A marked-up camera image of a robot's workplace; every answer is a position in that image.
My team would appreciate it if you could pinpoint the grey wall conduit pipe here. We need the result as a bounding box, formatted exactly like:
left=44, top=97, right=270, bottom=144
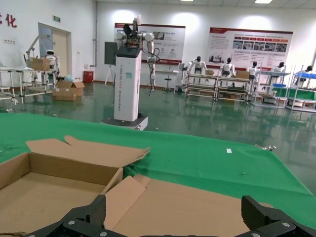
left=93, top=0, right=98, bottom=67

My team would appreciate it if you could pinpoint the green top pipe workbench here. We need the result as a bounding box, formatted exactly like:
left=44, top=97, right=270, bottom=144
left=286, top=65, right=316, bottom=112

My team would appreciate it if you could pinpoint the white pipe frame rack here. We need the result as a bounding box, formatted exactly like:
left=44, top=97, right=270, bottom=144
left=23, top=34, right=60, bottom=91

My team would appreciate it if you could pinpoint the black panel on stand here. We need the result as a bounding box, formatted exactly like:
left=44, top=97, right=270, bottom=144
left=104, top=41, right=119, bottom=86

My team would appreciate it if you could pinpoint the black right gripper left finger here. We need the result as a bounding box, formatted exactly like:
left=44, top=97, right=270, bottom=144
left=24, top=194, right=117, bottom=237

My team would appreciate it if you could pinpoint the white pipe frame table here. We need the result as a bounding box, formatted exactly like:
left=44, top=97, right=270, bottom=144
left=0, top=66, right=25, bottom=104

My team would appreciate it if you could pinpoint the open cardboard floor box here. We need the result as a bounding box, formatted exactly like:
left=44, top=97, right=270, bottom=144
left=55, top=79, right=85, bottom=97

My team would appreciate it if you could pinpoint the right cardboard box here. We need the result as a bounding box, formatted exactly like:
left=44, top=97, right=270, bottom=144
left=103, top=174, right=274, bottom=237

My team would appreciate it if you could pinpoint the pipe frame workbench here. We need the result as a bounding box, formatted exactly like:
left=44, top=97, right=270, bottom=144
left=216, top=75, right=250, bottom=102
left=185, top=73, right=219, bottom=98

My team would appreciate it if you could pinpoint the white humanoid robot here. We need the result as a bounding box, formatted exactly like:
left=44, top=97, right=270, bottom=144
left=187, top=56, right=207, bottom=75
left=45, top=49, right=61, bottom=72
left=246, top=61, right=260, bottom=79
left=296, top=65, right=314, bottom=87
left=220, top=58, right=235, bottom=76
left=271, top=62, right=287, bottom=74

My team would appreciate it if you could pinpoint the cardboard box on rack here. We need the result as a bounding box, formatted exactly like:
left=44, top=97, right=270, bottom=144
left=30, top=58, right=51, bottom=72

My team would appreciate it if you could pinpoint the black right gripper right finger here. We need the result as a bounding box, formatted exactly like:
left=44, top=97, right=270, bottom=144
left=237, top=195, right=316, bottom=237

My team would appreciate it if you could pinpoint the blue top pipe workbench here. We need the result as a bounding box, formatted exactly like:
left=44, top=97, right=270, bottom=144
left=251, top=65, right=291, bottom=107

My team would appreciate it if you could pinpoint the left cardboard box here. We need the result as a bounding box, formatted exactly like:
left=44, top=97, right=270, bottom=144
left=0, top=135, right=151, bottom=237

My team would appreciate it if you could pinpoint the beige door with frame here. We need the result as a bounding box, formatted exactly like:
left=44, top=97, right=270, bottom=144
left=38, top=22, right=72, bottom=77

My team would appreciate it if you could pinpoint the white machine cart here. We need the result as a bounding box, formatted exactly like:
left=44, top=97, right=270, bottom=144
left=175, top=63, right=188, bottom=94

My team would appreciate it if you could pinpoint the green tablecloth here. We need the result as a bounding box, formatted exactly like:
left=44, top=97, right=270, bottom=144
left=0, top=112, right=316, bottom=232

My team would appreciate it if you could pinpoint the white desk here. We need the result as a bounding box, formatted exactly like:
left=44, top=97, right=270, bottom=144
left=155, top=69, right=180, bottom=87

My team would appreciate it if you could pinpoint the silver metal table clamp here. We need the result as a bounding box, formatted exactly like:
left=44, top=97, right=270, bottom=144
left=255, top=144, right=277, bottom=152

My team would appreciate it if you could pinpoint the wide red white display board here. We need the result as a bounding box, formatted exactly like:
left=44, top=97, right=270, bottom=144
left=206, top=27, right=294, bottom=71

